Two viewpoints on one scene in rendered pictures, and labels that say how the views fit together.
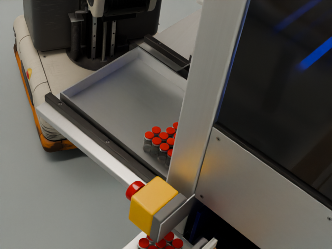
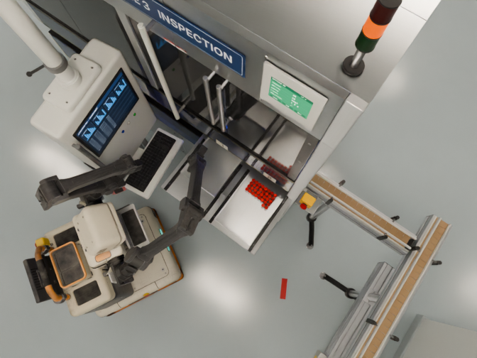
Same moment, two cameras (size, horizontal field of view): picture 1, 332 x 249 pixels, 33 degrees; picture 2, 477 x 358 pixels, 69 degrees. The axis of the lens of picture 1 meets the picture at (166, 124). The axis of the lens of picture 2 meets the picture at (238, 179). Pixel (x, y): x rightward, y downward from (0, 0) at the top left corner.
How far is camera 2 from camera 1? 153 cm
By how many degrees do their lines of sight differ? 45
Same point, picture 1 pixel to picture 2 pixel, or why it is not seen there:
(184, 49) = (204, 199)
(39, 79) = (152, 286)
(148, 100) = (240, 211)
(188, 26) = not seen: hidden behind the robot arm
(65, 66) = (140, 274)
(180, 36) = not seen: hidden behind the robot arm
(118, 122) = (255, 221)
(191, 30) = not seen: hidden behind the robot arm
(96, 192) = (199, 248)
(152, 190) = (307, 199)
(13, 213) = (217, 284)
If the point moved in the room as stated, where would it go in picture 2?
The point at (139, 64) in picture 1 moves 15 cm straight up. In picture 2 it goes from (219, 217) to (218, 213)
